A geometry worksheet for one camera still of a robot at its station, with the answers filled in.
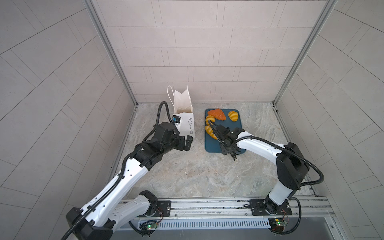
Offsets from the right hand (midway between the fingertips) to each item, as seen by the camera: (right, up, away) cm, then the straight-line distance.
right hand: (226, 150), depth 87 cm
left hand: (-21, +11, -17) cm, 29 cm away
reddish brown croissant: (-3, +22, +18) cm, 28 cm away
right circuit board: (+22, -29, -19) cm, 41 cm away
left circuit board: (-36, -27, -23) cm, 51 cm away
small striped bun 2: (-8, +18, +17) cm, 26 cm away
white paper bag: (-27, +25, +12) cm, 39 cm away
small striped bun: (+8, +21, +18) cm, 28 cm away
